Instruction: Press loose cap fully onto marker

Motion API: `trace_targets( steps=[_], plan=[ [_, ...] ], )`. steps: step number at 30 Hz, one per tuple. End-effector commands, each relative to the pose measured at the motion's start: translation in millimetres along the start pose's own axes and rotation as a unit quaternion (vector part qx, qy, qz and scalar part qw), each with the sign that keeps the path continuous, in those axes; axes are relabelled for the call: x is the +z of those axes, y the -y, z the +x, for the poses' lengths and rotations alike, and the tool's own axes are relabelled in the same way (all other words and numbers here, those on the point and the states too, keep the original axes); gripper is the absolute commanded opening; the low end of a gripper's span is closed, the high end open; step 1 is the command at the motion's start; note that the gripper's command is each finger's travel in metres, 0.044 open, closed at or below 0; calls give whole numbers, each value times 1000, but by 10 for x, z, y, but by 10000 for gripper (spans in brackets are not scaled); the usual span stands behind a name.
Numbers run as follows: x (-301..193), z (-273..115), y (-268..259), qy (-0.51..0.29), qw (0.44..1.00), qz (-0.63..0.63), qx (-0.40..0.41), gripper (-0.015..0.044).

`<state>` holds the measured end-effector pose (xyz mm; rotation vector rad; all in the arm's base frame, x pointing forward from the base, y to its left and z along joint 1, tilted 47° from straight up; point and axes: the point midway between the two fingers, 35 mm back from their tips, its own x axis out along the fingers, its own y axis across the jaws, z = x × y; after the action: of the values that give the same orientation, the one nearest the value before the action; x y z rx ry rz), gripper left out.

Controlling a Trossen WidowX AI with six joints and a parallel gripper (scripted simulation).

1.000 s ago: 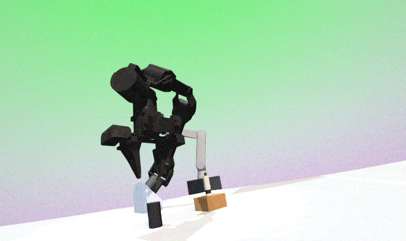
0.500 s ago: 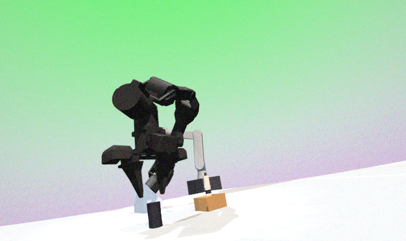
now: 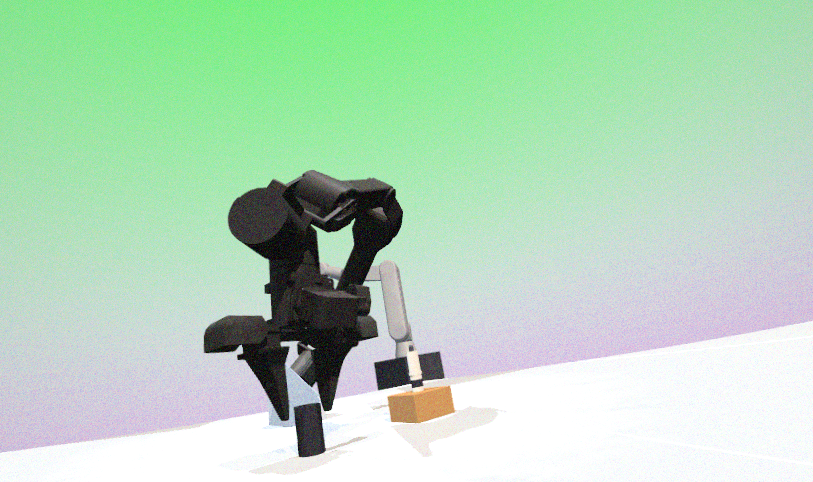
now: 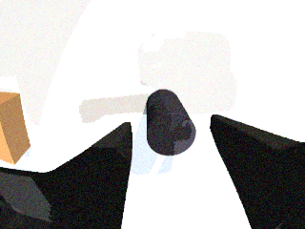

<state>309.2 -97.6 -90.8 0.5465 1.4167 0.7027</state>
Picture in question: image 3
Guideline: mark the white marker with black band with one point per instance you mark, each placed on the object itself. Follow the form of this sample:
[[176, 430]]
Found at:
[[415, 372]]

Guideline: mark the tan rectangular block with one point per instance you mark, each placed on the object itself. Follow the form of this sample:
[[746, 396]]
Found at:
[[421, 406]]

